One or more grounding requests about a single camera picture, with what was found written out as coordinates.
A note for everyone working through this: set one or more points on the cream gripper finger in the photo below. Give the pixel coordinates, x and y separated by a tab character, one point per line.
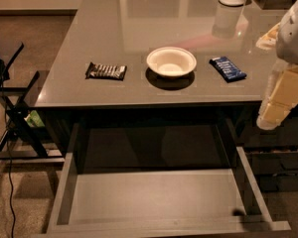
268	40
280	97

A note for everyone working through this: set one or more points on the open grey top drawer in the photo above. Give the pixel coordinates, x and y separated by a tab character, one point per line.
164	181

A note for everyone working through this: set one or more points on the white paper bowl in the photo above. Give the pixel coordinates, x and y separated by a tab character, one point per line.
171	62

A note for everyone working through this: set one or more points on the green packet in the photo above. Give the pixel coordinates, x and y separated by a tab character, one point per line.
34	120

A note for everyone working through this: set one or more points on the black folding stand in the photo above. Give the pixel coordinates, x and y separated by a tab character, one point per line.
16	109

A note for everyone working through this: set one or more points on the black chocolate rxbar wrapper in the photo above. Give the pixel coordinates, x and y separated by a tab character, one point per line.
105	71

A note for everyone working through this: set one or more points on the blue rxbar wrapper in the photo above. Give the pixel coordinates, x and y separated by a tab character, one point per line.
227	69

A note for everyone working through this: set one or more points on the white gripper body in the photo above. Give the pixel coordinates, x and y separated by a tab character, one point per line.
294	39

